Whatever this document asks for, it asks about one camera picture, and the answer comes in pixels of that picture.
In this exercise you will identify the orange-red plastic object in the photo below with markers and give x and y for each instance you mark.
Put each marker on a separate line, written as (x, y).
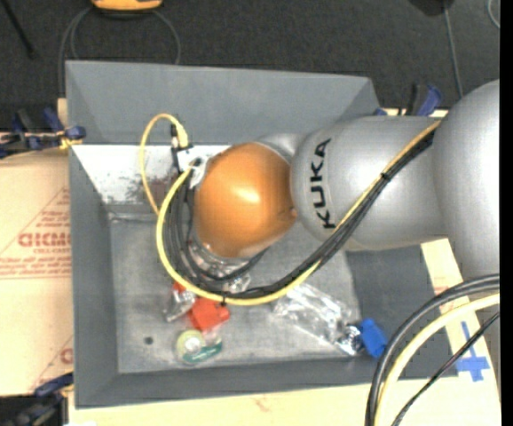
(207, 314)

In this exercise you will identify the crumpled clear plastic, red cap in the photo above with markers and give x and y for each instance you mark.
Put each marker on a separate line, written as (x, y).
(177, 305)

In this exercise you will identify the green and white round cup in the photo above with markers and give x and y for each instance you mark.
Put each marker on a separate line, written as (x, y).
(193, 347)

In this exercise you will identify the grey metal bin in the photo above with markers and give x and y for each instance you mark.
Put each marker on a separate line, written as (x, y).
(141, 278)

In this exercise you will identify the clear plastic bottle, blue cap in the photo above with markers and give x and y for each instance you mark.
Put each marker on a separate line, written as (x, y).
(318, 312)

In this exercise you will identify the brown cardboard board, red print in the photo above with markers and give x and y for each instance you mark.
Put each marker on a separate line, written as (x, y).
(26, 202)

